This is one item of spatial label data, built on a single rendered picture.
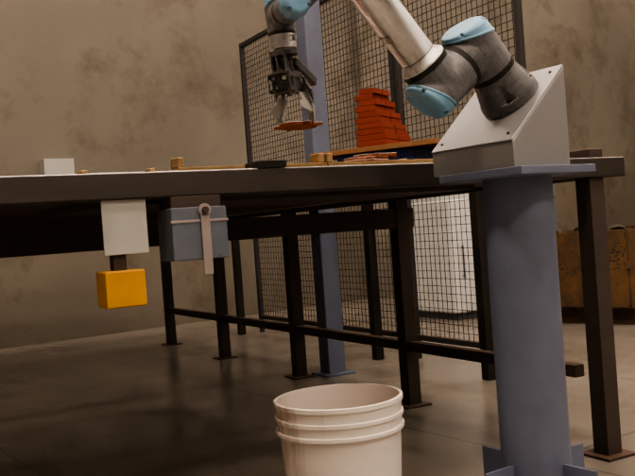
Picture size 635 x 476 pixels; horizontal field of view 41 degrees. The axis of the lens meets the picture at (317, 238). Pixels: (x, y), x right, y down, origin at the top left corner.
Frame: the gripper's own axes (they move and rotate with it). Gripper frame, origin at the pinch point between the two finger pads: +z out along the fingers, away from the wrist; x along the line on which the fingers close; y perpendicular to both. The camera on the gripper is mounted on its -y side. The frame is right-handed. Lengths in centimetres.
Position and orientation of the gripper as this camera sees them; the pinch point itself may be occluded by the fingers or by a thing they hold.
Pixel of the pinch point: (298, 124)
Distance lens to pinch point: 237.7
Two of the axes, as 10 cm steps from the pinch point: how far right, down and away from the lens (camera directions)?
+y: -4.9, 1.0, -8.7
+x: 8.6, -1.0, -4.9
